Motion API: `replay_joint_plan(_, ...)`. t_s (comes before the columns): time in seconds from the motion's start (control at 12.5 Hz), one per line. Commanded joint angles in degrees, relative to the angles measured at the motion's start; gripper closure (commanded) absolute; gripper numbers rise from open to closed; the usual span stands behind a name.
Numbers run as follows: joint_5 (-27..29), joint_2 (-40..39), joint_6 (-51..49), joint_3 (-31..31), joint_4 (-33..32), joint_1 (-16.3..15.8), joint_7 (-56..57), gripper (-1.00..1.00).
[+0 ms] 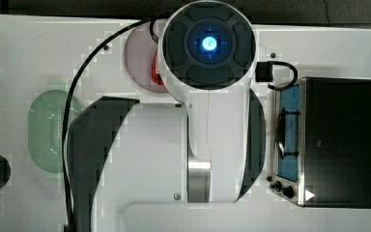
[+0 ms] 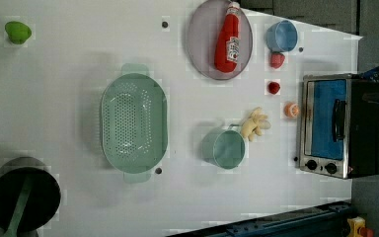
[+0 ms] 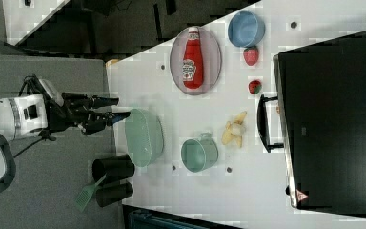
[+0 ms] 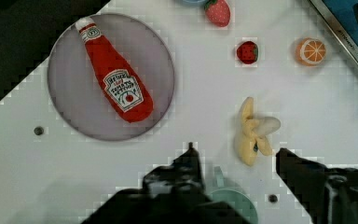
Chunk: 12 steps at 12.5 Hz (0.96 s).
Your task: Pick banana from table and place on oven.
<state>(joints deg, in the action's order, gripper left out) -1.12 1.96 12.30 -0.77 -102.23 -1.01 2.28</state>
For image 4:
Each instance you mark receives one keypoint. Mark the yellow plush peeled banana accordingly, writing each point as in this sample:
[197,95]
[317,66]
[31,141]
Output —
[252,134]

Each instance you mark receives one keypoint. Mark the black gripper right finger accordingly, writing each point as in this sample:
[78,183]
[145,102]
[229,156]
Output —
[329,195]

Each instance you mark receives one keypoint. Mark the blue bowl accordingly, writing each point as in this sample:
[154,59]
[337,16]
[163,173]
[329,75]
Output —
[194,2]

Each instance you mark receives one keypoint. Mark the green plastic cup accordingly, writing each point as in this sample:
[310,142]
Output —
[236,198]

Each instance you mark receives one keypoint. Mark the grey round plate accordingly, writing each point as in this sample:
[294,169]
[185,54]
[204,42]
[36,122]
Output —
[74,89]

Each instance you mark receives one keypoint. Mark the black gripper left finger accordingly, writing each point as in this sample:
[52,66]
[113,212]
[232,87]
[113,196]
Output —
[170,194]

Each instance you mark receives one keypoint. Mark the black toaster oven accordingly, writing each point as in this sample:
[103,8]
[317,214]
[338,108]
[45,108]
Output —
[341,17]

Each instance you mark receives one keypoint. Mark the small red strawberry toy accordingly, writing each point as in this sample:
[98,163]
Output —
[247,52]

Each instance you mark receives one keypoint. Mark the red plush ketchup bottle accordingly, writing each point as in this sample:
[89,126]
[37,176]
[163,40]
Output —
[120,84]

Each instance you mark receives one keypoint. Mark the orange slice toy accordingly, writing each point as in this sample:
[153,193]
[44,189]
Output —
[310,51]

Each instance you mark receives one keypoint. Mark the large plush strawberry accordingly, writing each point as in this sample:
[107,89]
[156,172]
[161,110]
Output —
[218,12]

